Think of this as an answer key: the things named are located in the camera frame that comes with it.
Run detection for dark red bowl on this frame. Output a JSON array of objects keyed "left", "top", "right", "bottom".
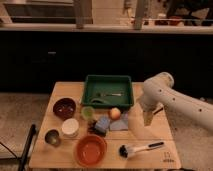
[{"left": 53, "top": 98, "right": 76, "bottom": 120}]

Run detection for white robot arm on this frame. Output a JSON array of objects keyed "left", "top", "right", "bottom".
[{"left": 139, "top": 72, "right": 213, "bottom": 132}]

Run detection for black white dish brush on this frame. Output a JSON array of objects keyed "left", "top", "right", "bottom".
[{"left": 119, "top": 142, "right": 164, "bottom": 158}]

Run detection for small metal cup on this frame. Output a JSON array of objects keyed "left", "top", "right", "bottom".
[{"left": 45, "top": 129, "right": 60, "bottom": 146}]

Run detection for orange red bowl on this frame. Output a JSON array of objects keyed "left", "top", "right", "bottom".
[{"left": 74, "top": 134, "right": 107, "bottom": 167}]

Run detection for peach apple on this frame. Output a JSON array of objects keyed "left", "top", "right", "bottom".
[{"left": 109, "top": 107, "right": 121, "bottom": 120}]

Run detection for dark small object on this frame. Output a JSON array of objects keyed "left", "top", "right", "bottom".
[{"left": 87, "top": 120, "right": 97, "bottom": 133}]

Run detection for white round container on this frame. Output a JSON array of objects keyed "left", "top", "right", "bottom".
[{"left": 61, "top": 118, "right": 79, "bottom": 137}]

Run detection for wooden board eraser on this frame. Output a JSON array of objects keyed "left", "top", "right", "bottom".
[{"left": 153, "top": 107, "right": 164, "bottom": 115}]

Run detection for green plastic tray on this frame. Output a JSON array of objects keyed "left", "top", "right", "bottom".
[{"left": 81, "top": 75, "right": 134, "bottom": 110}]

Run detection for grey folded cloth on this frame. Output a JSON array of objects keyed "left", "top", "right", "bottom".
[{"left": 109, "top": 113, "right": 129, "bottom": 131}]

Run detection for metal fork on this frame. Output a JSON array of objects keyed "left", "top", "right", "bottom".
[{"left": 96, "top": 93, "right": 122, "bottom": 97}]

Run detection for green spoon in tray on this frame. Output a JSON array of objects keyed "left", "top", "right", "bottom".
[{"left": 90, "top": 98, "right": 107, "bottom": 104}]

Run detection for small green cup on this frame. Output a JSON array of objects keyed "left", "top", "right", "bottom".
[{"left": 81, "top": 106, "right": 94, "bottom": 121}]

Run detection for blue sponge block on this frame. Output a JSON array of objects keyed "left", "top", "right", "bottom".
[{"left": 94, "top": 116, "right": 110, "bottom": 134}]

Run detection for black chair frame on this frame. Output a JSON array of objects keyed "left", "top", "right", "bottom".
[{"left": 0, "top": 124, "right": 36, "bottom": 171}]

